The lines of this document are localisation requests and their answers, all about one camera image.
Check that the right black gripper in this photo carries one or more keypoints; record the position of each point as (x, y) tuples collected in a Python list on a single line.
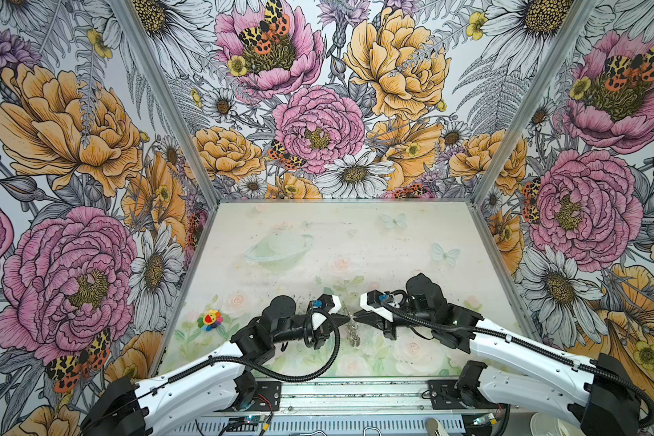
[(380, 322)]

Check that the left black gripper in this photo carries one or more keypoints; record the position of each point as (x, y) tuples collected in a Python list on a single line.
[(322, 331)]

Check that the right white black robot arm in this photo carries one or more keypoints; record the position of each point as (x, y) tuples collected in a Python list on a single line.
[(594, 395)]

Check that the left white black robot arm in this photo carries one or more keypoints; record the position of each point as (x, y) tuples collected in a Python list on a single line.
[(224, 379)]

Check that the colourful flower toy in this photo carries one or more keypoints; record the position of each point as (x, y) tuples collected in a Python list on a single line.
[(210, 320)]

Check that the white paper cup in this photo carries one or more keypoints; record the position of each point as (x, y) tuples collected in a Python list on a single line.
[(542, 424)]

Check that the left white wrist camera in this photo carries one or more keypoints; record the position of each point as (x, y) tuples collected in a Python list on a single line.
[(327, 302)]

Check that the aluminium mounting rail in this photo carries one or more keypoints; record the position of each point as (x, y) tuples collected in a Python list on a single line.
[(383, 396)]

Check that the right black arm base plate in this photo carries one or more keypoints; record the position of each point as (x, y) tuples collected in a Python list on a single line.
[(445, 394)]

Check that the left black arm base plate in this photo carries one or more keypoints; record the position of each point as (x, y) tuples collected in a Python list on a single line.
[(258, 396)]

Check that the slotted grey cable duct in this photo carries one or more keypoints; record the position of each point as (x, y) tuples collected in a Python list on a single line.
[(329, 425)]

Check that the small circuit board with wires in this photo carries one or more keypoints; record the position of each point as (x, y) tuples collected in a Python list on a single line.
[(248, 421)]

